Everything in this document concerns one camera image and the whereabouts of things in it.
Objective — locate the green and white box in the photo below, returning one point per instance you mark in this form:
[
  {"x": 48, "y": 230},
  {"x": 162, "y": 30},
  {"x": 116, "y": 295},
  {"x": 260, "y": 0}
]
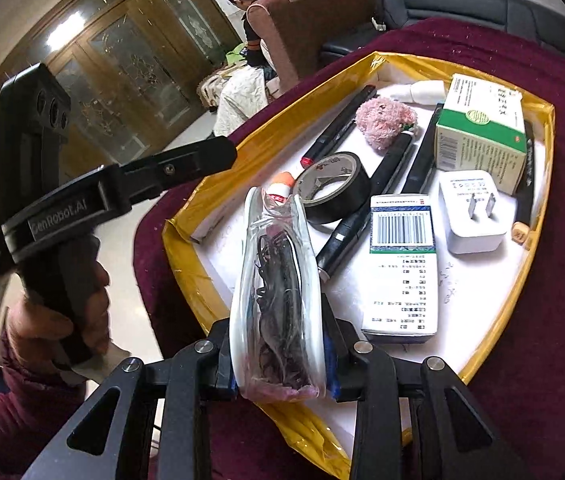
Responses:
[{"x": 477, "y": 150}]

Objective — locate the purple tablecloth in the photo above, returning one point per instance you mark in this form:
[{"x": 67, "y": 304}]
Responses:
[{"x": 537, "y": 360}]

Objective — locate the blue and white box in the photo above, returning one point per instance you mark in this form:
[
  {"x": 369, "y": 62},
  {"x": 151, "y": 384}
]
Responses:
[{"x": 402, "y": 285}]

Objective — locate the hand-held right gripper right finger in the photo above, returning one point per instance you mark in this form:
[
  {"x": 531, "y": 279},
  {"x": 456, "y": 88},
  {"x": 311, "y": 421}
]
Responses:
[{"x": 335, "y": 360}]

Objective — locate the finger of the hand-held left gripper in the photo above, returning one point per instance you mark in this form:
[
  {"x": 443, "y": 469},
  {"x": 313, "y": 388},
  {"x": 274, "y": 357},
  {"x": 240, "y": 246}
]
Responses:
[{"x": 187, "y": 160}]

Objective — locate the white bottle orange cap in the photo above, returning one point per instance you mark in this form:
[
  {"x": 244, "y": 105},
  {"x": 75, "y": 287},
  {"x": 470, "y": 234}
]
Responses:
[{"x": 281, "y": 187}]

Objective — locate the person's left hand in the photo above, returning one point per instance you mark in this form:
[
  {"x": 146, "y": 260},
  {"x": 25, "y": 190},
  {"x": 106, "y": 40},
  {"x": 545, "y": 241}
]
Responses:
[{"x": 95, "y": 310}]

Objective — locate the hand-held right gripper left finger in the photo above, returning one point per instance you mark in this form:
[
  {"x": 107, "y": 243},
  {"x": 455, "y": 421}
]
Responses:
[{"x": 222, "y": 360}]

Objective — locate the pink fluffy ball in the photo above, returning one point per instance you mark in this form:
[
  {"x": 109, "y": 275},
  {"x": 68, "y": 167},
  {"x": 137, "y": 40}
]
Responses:
[{"x": 382, "y": 122}]

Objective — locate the black marker pale blue caps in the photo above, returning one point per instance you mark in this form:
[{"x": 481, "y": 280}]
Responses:
[{"x": 387, "y": 170}]

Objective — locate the wooden glass doors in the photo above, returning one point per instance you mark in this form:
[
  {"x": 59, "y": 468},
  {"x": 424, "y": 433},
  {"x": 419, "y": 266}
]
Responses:
[{"x": 127, "y": 60}]

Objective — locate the black marker red caps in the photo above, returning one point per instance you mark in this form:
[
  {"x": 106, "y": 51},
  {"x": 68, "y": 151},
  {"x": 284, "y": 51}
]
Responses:
[{"x": 337, "y": 127}]

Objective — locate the yellow-rimmed white tray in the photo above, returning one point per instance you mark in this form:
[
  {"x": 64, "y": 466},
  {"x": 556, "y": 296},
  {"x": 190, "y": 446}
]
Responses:
[{"x": 462, "y": 280}]

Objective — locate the black leather sofa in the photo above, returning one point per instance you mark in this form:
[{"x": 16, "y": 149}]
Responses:
[{"x": 452, "y": 5}]

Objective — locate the white cloth covered furniture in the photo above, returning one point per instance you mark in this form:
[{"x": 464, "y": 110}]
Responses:
[{"x": 237, "y": 95}]

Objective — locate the brown armchair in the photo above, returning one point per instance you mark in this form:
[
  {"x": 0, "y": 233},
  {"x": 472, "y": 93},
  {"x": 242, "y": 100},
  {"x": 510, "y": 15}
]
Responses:
[{"x": 302, "y": 25}]

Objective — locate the black tape roll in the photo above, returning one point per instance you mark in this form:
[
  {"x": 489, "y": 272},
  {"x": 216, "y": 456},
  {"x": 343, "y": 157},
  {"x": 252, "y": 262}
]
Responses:
[{"x": 347, "y": 200}]

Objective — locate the white tube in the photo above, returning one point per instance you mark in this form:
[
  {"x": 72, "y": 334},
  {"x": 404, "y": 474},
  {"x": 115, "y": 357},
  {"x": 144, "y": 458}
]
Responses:
[{"x": 422, "y": 91}]

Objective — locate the black stick wooden tip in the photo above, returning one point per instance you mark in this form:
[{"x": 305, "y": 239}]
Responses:
[{"x": 525, "y": 195}]

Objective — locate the white charger plug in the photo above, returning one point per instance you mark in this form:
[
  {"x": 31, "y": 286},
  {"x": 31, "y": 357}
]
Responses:
[{"x": 482, "y": 230}]

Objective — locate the person's left forearm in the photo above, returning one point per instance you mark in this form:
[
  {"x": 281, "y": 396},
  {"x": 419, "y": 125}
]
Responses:
[{"x": 12, "y": 420}]

